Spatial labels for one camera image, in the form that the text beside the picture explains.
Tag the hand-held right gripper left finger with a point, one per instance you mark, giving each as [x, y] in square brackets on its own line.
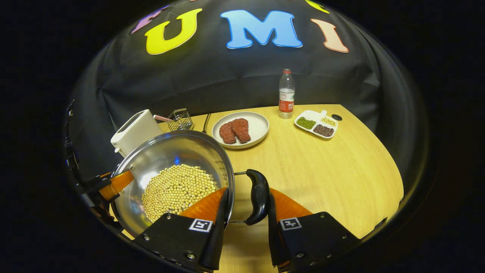
[214, 235]

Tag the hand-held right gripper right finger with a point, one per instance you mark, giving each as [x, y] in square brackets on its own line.
[273, 235]

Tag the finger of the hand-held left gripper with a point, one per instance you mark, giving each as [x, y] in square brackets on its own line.
[119, 182]

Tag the white toaster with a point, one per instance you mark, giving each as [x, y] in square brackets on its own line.
[136, 131]

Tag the pile of soybeans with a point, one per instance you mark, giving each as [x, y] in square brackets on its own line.
[178, 189]

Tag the red meat slice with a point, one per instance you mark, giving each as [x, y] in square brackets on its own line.
[241, 130]
[226, 133]

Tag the round white plate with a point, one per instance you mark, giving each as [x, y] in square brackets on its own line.
[259, 127]

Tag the pile of dark red beans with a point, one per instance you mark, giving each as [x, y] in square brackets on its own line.
[324, 131]

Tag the pile of green beans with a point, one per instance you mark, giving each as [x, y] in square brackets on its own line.
[305, 123]

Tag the small pile of yellow beans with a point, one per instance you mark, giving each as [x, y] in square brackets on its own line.
[329, 121]

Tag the white divided dish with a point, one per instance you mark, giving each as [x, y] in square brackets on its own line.
[316, 115]

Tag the clear plastic water bottle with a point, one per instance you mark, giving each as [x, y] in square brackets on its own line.
[287, 100]

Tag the black backdrop cloth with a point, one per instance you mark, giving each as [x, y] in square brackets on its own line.
[227, 76]

